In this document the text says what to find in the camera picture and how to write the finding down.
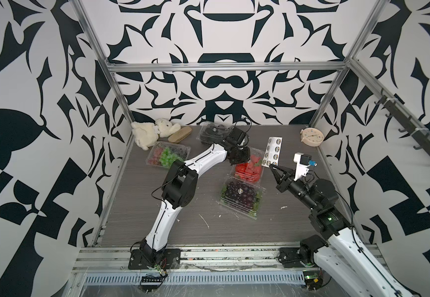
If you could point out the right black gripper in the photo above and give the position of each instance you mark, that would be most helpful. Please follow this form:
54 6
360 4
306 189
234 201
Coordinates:
286 184

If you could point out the white fruit sticker sheet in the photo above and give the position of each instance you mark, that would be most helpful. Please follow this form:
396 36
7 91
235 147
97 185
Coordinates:
272 152

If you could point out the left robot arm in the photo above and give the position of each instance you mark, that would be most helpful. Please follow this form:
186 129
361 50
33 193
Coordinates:
179 187

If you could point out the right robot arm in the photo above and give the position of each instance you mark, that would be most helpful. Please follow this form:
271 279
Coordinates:
336 248

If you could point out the empty stacked clamshell boxes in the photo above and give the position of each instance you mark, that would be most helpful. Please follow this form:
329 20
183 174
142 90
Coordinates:
211 132

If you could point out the strawberry clamshell box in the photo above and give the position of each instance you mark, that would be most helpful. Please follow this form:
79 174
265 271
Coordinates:
251 171

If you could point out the purple grape clamshell box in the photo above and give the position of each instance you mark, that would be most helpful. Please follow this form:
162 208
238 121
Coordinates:
247 203

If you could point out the beige alarm clock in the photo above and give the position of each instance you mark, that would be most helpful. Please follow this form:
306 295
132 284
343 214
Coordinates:
311 137

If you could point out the right black controller board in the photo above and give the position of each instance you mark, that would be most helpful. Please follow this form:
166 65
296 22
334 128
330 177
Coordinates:
313 281

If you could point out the black controller board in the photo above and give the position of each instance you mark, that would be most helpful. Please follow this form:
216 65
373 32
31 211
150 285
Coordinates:
313 281
149 283

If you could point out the green grape clamshell box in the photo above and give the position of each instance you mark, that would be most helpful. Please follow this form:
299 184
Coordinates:
163 154

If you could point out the white plush toy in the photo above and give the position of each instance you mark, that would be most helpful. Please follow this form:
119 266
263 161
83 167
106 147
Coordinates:
147 134

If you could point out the left black controller board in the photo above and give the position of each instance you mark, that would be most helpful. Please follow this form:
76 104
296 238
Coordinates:
149 283

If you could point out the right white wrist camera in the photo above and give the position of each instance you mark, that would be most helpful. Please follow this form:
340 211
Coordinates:
303 164

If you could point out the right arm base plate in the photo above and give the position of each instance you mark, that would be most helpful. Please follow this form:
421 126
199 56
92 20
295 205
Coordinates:
293 257

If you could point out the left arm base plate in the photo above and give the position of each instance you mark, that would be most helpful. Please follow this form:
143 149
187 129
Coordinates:
167 259

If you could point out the black wall hook rail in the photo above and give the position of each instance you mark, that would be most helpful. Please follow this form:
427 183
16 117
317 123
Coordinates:
409 124

